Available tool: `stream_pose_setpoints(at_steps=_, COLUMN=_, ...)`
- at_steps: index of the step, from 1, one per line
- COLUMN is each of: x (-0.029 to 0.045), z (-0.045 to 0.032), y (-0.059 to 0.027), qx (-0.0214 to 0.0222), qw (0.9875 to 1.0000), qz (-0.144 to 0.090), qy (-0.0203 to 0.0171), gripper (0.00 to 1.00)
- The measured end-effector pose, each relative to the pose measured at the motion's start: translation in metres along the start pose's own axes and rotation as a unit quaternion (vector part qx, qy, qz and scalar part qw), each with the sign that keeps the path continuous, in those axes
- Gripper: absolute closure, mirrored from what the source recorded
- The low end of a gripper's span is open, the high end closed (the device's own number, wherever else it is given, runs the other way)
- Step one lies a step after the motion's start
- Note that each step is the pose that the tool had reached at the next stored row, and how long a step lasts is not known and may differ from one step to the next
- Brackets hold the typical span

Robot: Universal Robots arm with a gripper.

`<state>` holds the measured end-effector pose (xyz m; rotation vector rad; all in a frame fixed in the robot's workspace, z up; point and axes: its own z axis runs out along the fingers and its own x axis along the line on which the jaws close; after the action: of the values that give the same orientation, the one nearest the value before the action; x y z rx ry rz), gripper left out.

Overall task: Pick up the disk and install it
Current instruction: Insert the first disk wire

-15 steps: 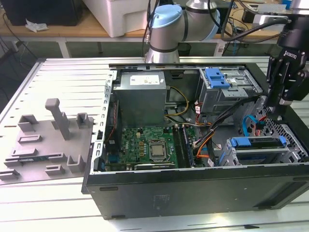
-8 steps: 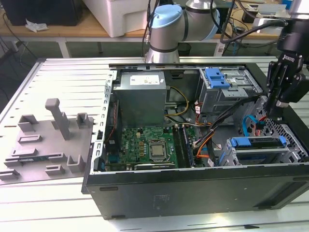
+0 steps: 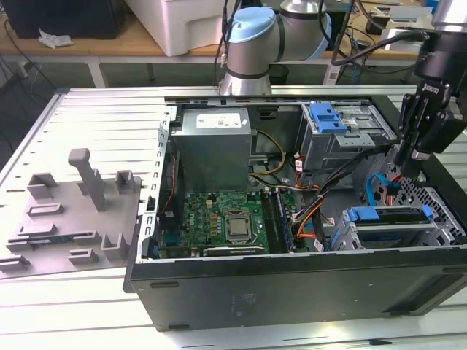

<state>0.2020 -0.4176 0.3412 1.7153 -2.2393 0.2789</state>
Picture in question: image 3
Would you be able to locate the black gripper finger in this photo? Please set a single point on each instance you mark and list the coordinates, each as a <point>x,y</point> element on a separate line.
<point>405,116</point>
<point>419,146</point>

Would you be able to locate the hard disk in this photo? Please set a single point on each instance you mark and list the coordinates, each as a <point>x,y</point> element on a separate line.
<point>365,214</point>

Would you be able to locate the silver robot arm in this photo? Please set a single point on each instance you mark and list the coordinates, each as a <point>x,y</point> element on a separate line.
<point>251,51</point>

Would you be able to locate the metal disk bay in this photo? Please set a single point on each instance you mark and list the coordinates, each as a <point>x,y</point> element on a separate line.
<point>401,226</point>

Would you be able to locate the small black cube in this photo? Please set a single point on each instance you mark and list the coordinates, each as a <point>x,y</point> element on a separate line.
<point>374,27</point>

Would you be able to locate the blue drive latch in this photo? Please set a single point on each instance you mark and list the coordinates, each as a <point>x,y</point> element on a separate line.
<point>326,118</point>

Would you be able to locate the grey optical drive cage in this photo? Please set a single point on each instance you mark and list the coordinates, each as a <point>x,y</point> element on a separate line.
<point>328,153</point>

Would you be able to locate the black bin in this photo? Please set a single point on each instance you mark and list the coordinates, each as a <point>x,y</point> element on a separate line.
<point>280,74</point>

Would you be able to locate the RAM stick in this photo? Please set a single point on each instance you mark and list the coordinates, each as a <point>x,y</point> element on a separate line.
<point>268,222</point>
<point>47,240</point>
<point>284,222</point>

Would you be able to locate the black PC case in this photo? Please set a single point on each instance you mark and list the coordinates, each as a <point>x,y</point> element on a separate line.
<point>292,291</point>

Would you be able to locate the grey power supply unit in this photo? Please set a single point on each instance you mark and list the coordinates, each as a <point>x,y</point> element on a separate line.
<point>211,156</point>

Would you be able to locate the silver CPU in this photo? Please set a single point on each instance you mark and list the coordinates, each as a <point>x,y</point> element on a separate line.
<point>238,228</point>

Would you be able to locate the CPU socket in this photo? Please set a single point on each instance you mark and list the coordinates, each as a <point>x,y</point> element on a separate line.
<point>238,240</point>

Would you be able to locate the black graphics card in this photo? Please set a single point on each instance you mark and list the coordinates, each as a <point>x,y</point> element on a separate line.
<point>233,251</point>

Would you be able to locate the green motherboard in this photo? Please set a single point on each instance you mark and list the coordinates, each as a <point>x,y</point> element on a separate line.
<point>204,208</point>

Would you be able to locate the black case fan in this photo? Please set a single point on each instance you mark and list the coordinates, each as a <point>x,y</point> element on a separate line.
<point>168,182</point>

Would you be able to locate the white foam box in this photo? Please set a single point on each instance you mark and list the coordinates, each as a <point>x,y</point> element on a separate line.
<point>175,25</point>

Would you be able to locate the wooden desk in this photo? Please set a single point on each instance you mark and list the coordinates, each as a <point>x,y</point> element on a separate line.
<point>109,45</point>

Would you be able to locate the large black box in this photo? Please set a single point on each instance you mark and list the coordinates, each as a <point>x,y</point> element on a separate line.
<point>73,18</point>

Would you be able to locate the grey parts rack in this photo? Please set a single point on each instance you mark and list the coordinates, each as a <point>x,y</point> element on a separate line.
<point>73,226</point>

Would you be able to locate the crumpled white paper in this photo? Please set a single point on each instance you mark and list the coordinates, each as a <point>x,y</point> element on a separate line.
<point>54,39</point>

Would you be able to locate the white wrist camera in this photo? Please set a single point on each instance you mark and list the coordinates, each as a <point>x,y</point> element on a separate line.
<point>392,36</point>

